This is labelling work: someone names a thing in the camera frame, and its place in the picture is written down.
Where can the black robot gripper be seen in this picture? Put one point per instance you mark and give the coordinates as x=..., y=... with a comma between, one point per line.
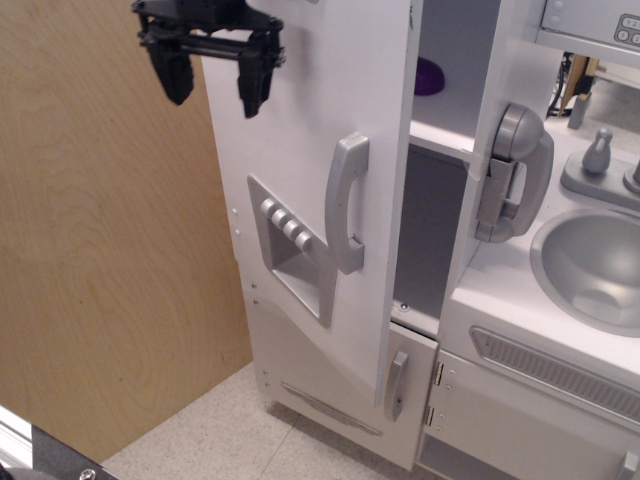
x=232, y=30

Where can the white toy fridge door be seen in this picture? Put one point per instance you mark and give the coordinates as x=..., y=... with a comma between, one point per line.
x=349, y=67

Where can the grey ice dispenser box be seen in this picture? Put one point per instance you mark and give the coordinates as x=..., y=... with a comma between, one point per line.
x=292, y=252

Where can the purple toy eggplant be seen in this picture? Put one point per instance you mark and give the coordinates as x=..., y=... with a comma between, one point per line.
x=429, y=79

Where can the grey toy telephone handset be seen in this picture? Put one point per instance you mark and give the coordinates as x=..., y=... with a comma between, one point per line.
x=518, y=176

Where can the white lower freezer door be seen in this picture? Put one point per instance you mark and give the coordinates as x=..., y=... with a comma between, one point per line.
x=291, y=370

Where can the white toy kitchen cabinet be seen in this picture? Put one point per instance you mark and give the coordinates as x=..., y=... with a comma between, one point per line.
x=451, y=280

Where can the grey toy faucet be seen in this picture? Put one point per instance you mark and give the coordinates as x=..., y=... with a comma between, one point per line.
x=595, y=173

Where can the toy microwave with keypad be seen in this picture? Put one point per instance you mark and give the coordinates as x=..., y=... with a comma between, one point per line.
x=582, y=25

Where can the grey toy sink basin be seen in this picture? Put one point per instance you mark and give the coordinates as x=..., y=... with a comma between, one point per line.
x=587, y=262

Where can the grey vent grille panel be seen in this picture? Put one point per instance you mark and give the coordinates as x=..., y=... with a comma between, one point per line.
x=594, y=389

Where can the white oven door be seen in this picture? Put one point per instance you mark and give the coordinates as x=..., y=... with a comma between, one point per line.
x=522, y=431

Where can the grey fridge door handle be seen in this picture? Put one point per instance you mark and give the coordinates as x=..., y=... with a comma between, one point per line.
x=349, y=162

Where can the grey freezer door handle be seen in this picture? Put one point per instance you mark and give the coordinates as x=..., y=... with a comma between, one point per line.
x=393, y=402

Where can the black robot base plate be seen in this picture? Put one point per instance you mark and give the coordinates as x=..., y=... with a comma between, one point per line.
x=28, y=452

